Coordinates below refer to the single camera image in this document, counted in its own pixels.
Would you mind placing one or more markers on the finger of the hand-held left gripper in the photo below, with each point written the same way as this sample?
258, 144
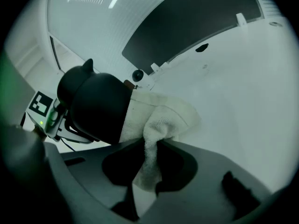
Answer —
70, 137

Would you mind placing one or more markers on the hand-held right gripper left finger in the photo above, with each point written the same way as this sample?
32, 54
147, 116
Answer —
88, 171

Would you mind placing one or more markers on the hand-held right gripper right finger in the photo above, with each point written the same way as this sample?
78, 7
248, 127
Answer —
210, 171

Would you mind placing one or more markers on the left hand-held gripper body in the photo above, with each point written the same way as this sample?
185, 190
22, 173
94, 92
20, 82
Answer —
40, 106

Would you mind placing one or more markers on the black teapot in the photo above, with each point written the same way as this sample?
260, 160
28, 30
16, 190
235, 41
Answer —
100, 106

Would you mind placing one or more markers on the white cloth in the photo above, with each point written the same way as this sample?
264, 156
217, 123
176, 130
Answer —
163, 115

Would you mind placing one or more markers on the round black white device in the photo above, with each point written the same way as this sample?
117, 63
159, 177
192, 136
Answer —
137, 75

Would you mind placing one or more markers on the dark desk partition panel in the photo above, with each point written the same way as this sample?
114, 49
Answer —
187, 27

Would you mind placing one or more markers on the white round dome device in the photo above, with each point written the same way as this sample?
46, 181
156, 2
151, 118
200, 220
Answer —
275, 24

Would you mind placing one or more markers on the white panel bracket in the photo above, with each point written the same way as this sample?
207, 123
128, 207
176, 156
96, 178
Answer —
241, 19
155, 67

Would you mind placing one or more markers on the small black mount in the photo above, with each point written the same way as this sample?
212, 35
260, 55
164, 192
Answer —
202, 48

